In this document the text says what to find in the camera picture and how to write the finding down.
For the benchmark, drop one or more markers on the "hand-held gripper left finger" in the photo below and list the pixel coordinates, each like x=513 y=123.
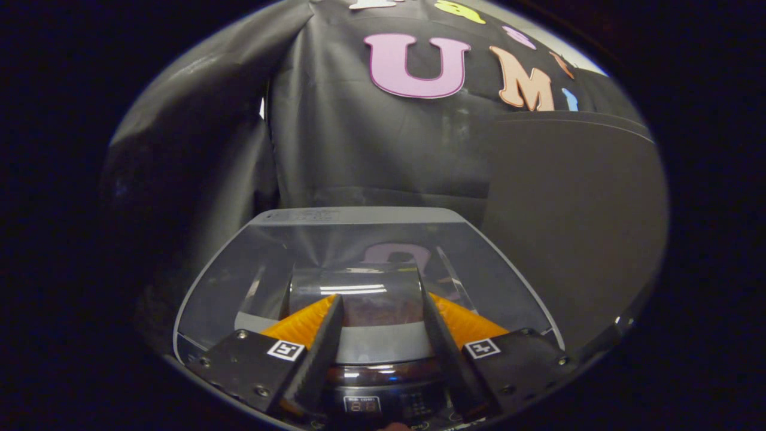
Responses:
x=317 y=359

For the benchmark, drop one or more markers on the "black backdrop cloth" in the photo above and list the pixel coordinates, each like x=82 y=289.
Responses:
x=359 y=143

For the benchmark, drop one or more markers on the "grey washing machine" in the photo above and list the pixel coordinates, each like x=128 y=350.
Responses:
x=383 y=401

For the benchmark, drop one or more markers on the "beige cabinet with grey top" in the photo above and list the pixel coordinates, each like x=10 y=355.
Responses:
x=568 y=227

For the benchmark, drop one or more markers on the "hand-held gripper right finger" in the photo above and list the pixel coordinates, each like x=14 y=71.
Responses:
x=443 y=353

